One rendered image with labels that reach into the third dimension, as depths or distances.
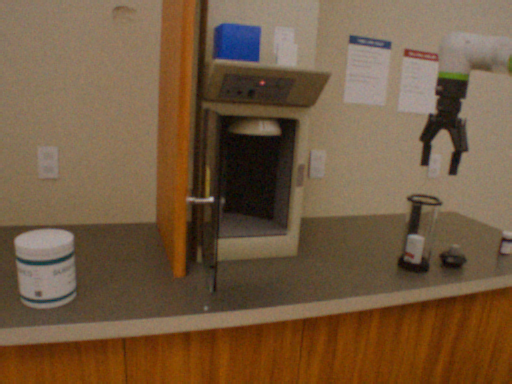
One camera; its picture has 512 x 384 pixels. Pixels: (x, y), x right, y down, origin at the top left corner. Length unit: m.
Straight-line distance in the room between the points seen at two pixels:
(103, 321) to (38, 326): 0.14
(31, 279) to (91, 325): 0.17
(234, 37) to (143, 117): 0.62
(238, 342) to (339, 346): 0.30
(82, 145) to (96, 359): 0.81
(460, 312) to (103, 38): 1.49
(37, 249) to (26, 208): 0.68
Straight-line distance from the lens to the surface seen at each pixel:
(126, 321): 0.98
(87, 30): 1.59
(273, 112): 1.23
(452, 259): 1.46
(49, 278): 1.03
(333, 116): 1.81
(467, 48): 1.33
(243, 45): 1.09
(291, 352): 1.18
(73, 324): 0.99
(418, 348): 1.43
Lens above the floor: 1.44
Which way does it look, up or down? 13 degrees down
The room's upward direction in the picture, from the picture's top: 4 degrees clockwise
